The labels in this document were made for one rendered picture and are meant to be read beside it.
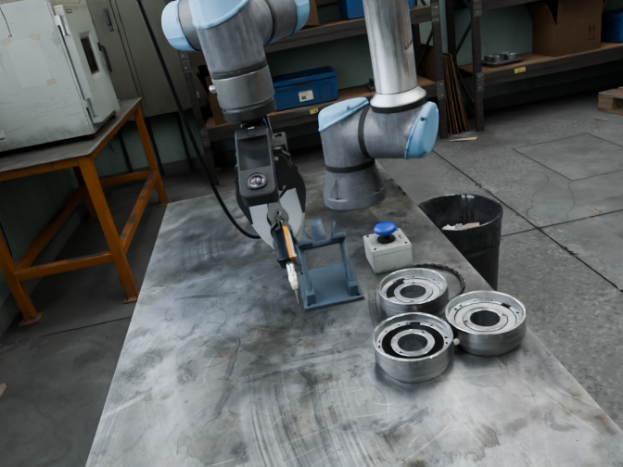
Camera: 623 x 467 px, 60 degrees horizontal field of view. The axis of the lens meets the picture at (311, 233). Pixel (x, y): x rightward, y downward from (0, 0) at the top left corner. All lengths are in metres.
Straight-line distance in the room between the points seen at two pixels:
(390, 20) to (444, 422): 0.73
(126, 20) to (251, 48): 3.79
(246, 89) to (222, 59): 0.04
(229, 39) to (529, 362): 0.55
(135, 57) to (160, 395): 3.83
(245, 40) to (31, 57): 2.21
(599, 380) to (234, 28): 1.63
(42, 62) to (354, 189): 1.93
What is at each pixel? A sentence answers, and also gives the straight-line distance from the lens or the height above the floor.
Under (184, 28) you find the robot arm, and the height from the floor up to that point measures 1.25.
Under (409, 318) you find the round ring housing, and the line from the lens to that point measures 0.78.
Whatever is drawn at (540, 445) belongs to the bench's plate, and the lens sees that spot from 0.66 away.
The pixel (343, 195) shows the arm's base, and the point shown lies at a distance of 1.23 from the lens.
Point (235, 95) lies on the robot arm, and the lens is 0.70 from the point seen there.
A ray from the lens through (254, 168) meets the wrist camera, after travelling 0.68.
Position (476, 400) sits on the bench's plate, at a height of 0.80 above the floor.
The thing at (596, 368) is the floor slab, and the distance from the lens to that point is 2.04.
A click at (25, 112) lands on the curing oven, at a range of 2.91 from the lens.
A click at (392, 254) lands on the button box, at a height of 0.83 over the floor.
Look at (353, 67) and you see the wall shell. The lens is 4.77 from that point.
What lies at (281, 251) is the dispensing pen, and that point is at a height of 0.95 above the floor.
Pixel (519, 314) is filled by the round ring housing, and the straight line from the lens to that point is 0.79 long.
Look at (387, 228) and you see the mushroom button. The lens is 0.95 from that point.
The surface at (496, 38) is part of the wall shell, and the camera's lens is 5.16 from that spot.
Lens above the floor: 1.28
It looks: 24 degrees down
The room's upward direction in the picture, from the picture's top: 11 degrees counter-clockwise
